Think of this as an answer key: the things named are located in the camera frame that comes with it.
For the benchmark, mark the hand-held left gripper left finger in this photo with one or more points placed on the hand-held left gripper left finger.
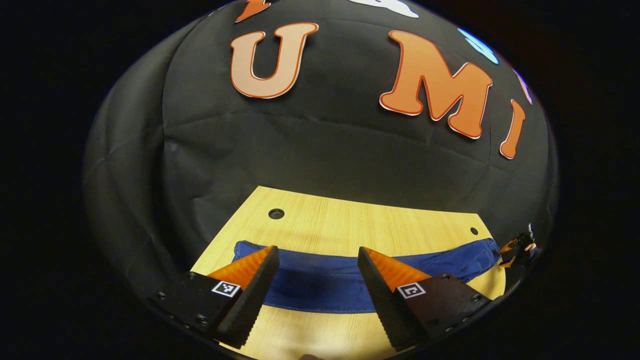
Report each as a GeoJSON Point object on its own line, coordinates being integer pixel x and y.
{"type": "Point", "coordinates": [252, 305]}

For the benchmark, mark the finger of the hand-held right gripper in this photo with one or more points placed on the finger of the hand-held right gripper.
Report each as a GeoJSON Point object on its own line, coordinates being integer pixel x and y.
{"type": "Point", "coordinates": [507, 247]}
{"type": "Point", "coordinates": [510, 261]}

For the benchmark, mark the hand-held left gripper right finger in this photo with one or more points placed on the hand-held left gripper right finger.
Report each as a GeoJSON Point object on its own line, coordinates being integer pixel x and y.
{"type": "Point", "coordinates": [382, 305]}

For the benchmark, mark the blue denim jeans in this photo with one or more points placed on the blue denim jeans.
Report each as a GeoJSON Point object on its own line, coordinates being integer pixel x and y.
{"type": "Point", "coordinates": [320, 285]}

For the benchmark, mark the black backdrop cloth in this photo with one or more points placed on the black backdrop cloth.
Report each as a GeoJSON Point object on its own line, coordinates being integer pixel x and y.
{"type": "Point", "coordinates": [320, 150]}

